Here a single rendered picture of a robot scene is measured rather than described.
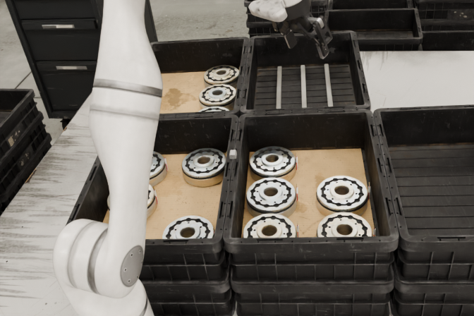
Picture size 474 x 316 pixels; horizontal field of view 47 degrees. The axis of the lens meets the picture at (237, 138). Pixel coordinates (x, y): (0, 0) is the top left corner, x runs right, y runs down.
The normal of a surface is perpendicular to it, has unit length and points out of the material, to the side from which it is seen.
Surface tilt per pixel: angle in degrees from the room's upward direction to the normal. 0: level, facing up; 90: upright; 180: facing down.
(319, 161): 0
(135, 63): 44
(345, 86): 0
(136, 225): 83
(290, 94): 0
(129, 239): 80
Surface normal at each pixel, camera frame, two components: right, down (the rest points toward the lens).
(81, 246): -0.25, -0.48
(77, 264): -0.36, -0.01
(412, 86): -0.10, -0.80
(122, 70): 0.06, -0.19
